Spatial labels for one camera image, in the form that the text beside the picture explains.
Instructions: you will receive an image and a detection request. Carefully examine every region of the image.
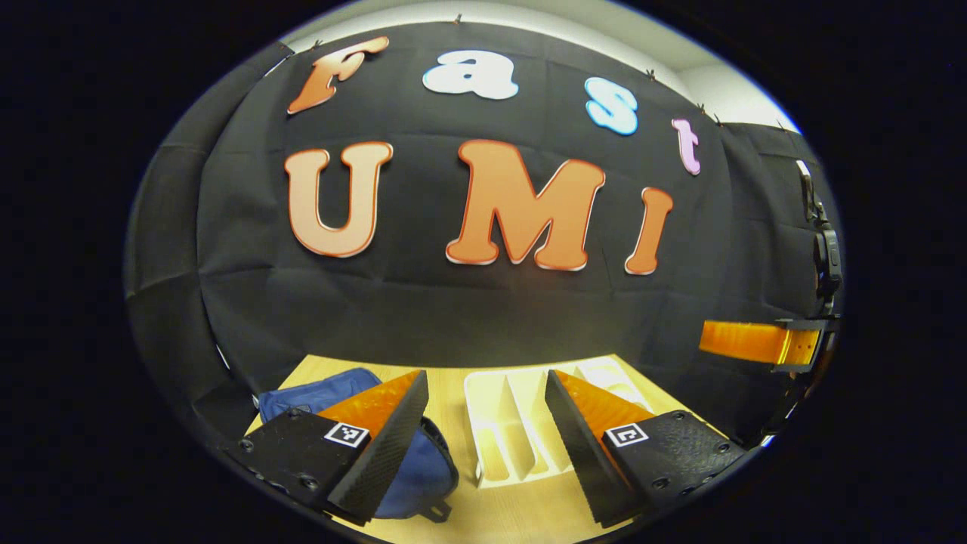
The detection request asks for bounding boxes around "white bookshelf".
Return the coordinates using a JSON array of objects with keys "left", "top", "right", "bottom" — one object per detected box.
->
[{"left": 463, "top": 355, "right": 654, "bottom": 488}]

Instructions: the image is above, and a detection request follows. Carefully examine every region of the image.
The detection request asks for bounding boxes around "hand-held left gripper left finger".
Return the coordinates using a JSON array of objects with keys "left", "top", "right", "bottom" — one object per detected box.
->
[{"left": 223, "top": 369, "right": 431, "bottom": 527}]

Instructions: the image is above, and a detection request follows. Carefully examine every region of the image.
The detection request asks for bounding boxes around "black backdrop cloth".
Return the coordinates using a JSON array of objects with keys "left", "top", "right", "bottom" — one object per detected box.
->
[{"left": 125, "top": 21, "right": 843, "bottom": 447}]

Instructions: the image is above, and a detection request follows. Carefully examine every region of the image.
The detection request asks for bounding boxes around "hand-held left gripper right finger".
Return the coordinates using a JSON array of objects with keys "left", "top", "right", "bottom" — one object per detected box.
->
[{"left": 544, "top": 369, "right": 747, "bottom": 530}]

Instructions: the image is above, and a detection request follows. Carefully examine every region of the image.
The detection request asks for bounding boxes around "blue schoolbag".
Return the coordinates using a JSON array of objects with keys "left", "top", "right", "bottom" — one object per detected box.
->
[{"left": 258, "top": 368, "right": 460, "bottom": 522}]

